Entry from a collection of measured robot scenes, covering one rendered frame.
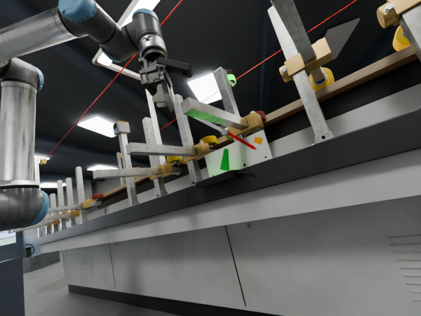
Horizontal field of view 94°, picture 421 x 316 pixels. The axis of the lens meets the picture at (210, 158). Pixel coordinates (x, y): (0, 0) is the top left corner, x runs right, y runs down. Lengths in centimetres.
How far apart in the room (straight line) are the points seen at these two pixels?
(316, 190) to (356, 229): 26
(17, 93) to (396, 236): 151
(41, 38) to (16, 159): 48
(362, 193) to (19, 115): 126
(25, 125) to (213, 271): 110
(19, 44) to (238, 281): 127
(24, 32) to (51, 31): 11
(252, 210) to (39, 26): 90
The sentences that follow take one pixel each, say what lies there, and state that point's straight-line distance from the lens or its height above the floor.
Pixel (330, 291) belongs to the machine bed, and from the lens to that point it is 96.
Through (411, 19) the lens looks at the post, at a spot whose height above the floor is 90.
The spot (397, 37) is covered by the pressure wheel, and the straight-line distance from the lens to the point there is 87.
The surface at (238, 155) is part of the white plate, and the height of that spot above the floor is 75.
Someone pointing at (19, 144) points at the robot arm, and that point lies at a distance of 112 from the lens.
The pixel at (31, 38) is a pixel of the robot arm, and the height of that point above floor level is 126.
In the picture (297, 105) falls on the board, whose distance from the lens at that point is 82.
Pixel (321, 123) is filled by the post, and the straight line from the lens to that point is 63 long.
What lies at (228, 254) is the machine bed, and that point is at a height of 35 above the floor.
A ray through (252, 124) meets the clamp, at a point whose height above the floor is 83.
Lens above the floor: 62
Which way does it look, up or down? 12 degrees up
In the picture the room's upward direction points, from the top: 14 degrees counter-clockwise
